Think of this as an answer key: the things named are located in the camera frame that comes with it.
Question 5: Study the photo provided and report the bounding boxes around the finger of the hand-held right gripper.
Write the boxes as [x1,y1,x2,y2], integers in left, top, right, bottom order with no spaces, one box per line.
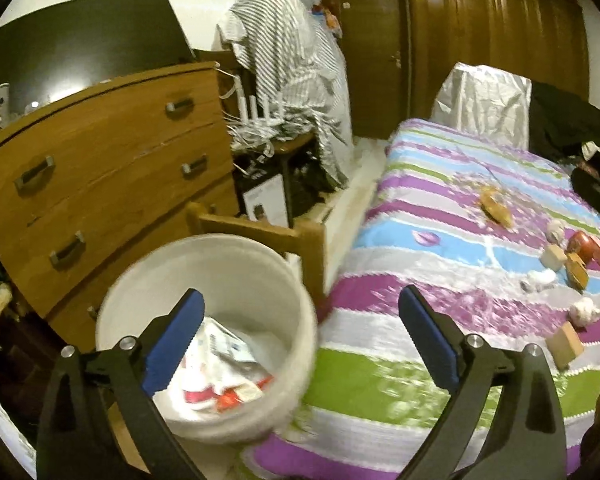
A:
[571,166,600,241]

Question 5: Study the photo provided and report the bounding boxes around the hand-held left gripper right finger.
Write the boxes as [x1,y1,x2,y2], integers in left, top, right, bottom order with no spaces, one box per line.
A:
[398,285,566,480]

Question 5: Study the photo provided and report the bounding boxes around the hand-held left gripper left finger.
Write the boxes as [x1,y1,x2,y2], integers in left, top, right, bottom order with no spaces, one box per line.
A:
[35,289,206,480]

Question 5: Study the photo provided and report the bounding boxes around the white printed paper bag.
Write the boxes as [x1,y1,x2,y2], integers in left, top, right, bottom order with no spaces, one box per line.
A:
[180,317,276,401]

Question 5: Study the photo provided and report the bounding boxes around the red snack packet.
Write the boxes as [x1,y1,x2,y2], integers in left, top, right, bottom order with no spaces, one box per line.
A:
[185,385,241,411]

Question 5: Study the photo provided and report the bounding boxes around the white plastic bucket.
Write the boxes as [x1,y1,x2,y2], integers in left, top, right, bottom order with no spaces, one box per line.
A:
[95,234,320,445]

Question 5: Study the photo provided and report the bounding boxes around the red apple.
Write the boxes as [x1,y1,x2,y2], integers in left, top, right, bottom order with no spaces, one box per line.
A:
[566,231,600,266]

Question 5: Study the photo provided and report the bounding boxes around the small tan cardboard box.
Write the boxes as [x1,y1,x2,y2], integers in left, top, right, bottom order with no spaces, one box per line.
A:
[546,321,585,370]
[540,244,568,272]

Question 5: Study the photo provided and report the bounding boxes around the black cloth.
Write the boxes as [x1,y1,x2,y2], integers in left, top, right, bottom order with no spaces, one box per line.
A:
[530,81,600,166]

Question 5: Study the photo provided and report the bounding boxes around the small orange box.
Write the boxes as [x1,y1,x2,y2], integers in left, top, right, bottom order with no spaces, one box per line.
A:
[565,252,590,291]

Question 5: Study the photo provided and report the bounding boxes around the floral striped bedsheet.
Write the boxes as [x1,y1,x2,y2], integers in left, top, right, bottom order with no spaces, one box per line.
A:
[240,117,600,480]

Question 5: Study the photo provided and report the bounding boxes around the orange wrapper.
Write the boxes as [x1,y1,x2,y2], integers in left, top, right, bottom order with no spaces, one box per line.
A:
[480,186,513,226]

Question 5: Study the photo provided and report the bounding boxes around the white small toy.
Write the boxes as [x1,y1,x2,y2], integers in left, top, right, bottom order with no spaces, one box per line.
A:
[520,269,558,293]

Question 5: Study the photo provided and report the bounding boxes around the wooden stool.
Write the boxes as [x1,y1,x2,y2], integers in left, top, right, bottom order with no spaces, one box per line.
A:
[187,202,328,306]

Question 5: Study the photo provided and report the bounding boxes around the white bed base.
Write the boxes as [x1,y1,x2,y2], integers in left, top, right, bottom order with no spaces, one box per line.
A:
[287,140,388,271]

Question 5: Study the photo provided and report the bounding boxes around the white box with dark picture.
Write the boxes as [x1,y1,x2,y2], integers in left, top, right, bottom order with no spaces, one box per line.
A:
[242,175,290,228]

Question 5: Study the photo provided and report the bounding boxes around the wooden dresser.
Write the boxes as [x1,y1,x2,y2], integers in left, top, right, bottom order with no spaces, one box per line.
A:
[0,61,241,356]

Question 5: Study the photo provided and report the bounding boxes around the brown wooden wardrobe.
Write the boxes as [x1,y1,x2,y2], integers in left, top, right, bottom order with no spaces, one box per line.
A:
[400,0,591,151]

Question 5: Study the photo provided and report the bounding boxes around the wooden chair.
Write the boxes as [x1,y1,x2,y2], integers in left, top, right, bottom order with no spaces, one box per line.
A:
[230,132,326,221]

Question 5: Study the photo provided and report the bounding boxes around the white router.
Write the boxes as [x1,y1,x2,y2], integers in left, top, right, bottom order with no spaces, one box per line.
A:
[230,75,286,131]

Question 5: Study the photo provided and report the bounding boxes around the brown wooden door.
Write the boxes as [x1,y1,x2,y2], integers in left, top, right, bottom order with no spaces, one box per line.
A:
[318,0,411,140]

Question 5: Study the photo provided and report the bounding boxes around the grey striped cloth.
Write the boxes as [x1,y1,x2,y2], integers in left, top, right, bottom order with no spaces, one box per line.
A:
[217,0,353,188]

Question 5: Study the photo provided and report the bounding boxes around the black television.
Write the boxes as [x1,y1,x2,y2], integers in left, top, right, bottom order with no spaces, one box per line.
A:
[0,0,197,126]

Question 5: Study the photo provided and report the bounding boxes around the hanging plastic bags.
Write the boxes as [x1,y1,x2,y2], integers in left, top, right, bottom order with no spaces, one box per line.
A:
[311,4,342,36]

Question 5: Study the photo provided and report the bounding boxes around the white cables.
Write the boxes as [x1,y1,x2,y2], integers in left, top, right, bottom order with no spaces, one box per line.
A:
[220,67,306,161]

